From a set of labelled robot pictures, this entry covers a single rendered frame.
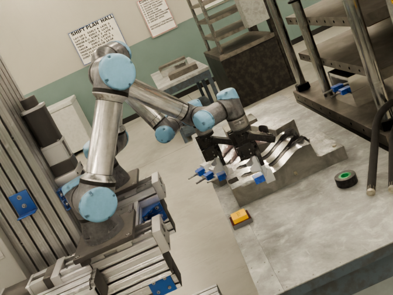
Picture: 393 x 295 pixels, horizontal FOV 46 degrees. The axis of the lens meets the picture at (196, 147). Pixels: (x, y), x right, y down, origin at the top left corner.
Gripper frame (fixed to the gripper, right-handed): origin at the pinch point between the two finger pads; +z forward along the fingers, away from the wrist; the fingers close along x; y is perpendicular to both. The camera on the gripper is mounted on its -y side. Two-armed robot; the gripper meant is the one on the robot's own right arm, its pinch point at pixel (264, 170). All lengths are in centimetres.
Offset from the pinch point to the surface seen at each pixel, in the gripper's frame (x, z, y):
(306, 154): -10.0, 5.5, -19.9
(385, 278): 50, 27, -16
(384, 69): -28, -8, -69
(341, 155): -10.0, 12.8, -33.4
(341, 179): 11.8, 11.4, -24.0
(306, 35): -97, -25, -63
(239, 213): 2.6, 11.3, 15.9
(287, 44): -138, -18, -62
